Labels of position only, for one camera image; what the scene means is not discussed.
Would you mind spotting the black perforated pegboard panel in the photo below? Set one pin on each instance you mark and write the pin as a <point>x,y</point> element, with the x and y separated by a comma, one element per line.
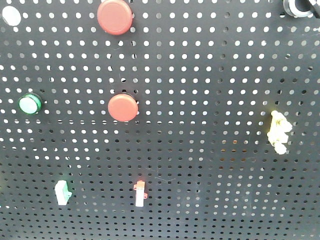
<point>206,75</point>

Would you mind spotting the green white toggle switch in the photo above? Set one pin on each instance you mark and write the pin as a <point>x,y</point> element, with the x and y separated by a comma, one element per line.
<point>62,192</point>

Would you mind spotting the red white toggle switch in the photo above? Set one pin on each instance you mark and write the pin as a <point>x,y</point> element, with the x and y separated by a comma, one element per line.
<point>140,194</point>

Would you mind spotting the large white pegboard hole plug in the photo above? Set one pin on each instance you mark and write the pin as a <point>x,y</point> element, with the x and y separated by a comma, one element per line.
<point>11,16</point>

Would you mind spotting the red push button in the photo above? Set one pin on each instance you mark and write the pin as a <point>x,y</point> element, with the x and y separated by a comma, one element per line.
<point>122,107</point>
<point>115,17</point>

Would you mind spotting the upper red push button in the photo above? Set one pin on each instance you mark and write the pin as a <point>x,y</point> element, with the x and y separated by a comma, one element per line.
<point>115,17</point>

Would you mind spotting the silver black rotary selector switch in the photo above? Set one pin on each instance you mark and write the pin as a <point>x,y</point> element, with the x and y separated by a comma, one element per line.
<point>302,8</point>

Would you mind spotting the green illuminated push button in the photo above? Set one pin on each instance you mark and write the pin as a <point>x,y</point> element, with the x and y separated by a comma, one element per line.
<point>30,103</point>

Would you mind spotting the middle red push button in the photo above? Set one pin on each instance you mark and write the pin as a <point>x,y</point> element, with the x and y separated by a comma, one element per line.
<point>122,107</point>

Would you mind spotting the yellow toggle switch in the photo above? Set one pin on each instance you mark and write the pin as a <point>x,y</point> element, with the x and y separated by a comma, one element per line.
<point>277,134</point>

